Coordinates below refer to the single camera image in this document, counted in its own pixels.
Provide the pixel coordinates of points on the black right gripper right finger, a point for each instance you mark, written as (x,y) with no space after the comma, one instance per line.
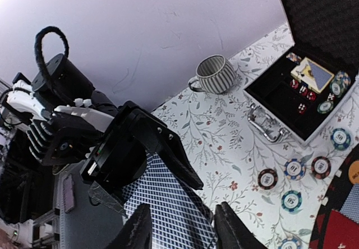
(231,231)

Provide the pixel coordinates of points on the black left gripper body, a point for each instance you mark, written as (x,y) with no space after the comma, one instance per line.
(118,158)

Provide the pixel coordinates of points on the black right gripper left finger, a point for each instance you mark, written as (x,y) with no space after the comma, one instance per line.
(136,232)

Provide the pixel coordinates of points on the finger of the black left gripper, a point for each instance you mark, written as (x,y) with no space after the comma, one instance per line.
(157,138)

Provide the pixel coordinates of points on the blue card deck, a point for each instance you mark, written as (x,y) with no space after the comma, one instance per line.
(179,217)

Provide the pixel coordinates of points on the red black 100 chip stack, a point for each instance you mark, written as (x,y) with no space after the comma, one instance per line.
(267,179)

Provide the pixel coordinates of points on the blue green 50 chip stack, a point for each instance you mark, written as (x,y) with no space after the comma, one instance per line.
(291,201)

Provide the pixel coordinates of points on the red black 100 chip pile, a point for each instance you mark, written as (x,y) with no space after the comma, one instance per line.
(321,167)

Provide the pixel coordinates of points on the single blue backed card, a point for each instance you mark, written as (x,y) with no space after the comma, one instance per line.
(350,208)

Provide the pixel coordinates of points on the orange big blind button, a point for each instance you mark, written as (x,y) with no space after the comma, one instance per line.
(353,172)

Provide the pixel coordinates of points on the blue green 50 chip pile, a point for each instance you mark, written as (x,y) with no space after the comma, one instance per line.
(340,139)

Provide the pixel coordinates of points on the striped ceramic cup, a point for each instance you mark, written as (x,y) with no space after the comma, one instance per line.
(214,74)

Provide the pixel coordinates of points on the round red black poker mat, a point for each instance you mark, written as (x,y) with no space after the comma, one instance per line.
(331,228)

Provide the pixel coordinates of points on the red die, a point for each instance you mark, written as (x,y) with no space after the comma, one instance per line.
(294,84)
(311,96)
(302,108)
(303,90)
(331,97)

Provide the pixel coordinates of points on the aluminium poker case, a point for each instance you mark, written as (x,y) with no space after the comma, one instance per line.
(325,31)

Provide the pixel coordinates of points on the single green 20 chip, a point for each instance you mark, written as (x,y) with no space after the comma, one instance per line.
(325,107)

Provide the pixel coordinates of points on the multicolour chip row in case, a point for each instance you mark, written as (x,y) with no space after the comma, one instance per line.
(294,58)

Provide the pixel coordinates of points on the boxed playing card deck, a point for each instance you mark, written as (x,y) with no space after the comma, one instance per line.
(313,75)

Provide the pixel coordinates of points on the green 20 chip stack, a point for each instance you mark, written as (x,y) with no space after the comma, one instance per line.
(340,83)

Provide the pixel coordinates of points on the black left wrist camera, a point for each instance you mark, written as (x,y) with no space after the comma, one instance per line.
(57,143)

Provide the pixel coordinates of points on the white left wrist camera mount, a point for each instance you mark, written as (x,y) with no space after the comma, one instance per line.
(21,98)

